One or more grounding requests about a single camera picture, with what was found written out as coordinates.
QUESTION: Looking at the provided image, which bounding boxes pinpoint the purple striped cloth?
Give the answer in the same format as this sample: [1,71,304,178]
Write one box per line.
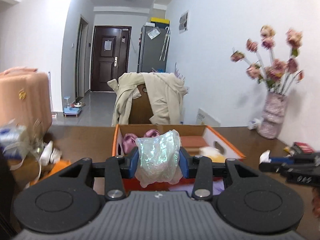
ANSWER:
[213,180,225,196]

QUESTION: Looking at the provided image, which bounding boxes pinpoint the iridescent white plastic bag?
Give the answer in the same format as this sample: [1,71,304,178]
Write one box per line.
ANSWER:
[135,129,183,188]

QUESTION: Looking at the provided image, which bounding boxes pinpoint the right gloved hand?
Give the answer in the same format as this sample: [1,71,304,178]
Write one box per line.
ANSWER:
[312,187,320,218]

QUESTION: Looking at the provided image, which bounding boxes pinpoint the yellow white plush toy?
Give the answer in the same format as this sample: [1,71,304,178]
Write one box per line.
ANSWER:
[199,146,226,163]

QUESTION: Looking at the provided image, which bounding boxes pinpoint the red black small box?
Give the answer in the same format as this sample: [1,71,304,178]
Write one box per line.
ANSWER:
[284,142,315,155]

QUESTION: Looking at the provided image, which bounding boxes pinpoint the brown flat box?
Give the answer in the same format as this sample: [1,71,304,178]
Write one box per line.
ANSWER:
[181,136,208,155]

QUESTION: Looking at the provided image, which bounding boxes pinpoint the purple satin cloth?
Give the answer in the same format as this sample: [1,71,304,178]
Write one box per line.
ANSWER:
[122,129,160,154]

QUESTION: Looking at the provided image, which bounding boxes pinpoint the red orange cardboard box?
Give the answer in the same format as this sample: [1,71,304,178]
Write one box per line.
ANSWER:
[112,125,245,192]

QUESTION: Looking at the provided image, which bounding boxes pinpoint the crumpled white tissue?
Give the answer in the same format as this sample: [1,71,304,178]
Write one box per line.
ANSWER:
[259,150,271,164]

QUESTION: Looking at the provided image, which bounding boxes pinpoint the orange black pouch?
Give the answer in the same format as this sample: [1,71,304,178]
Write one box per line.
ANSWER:
[25,159,71,189]

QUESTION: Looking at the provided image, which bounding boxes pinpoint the wooden chair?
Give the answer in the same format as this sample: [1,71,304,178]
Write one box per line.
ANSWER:
[129,84,153,124]

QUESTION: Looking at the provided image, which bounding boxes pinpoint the white spray bottle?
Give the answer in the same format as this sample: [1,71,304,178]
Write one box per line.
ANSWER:
[40,141,62,166]

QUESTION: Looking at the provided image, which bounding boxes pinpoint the white small bottle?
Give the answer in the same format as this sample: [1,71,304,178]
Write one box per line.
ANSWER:
[247,118,263,130]

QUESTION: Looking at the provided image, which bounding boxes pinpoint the pink textured vase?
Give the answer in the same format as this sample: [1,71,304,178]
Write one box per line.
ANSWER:
[258,92,287,139]

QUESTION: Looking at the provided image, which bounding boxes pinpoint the blue pet feeder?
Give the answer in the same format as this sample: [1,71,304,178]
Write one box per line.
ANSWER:
[63,96,82,117]

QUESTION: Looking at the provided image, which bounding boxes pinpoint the beige jacket on chair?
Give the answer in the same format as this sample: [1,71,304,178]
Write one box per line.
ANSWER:
[107,72,188,127]

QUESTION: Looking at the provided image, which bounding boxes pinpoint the pink artificial flowers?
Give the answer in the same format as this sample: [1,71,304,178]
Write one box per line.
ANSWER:
[230,25,304,96]

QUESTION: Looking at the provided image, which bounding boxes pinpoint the clear plastic wrapped package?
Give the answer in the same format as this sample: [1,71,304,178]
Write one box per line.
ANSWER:
[1,119,42,160]

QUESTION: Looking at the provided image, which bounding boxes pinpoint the pink suitcase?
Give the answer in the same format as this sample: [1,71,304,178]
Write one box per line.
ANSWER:
[1,67,52,140]

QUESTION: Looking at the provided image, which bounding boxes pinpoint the dark brown entrance door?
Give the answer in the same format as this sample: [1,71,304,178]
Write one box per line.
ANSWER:
[91,25,132,92]

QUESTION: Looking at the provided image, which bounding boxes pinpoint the grey refrigerator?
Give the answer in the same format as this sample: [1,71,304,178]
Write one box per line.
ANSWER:
[137,23,170,73]

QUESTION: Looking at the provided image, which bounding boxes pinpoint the yellow box on refrigerator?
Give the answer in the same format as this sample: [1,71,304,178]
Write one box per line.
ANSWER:
[150,17,170,25]

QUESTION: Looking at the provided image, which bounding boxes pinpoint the white board against wall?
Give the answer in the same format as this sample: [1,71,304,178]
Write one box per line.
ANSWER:
[196,108,221,127]

